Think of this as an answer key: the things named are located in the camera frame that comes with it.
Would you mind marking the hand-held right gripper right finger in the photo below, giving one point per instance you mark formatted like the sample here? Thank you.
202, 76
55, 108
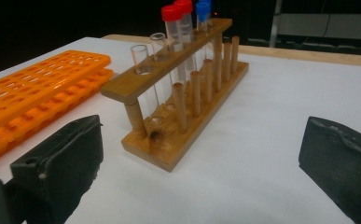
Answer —
343, 168

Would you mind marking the wooden test tube rack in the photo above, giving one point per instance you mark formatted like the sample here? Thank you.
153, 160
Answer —
169, 152

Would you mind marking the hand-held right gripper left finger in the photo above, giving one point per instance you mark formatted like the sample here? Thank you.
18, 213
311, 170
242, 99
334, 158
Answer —
66, 161

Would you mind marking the blue capped test tube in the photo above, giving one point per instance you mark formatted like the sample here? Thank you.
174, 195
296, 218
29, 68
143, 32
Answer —
202, 12
209, 1

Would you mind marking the clear uncapped test tube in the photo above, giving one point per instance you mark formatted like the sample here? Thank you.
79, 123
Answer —
139, 57
158, 46

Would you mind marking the red capped test tube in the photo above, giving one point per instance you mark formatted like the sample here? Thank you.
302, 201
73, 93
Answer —
188, 26
172, 13

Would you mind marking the white table sheet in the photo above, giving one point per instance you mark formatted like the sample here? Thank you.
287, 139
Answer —
262, 124

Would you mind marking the orange plastic test tube rack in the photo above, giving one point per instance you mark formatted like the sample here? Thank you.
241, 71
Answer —
44, 81

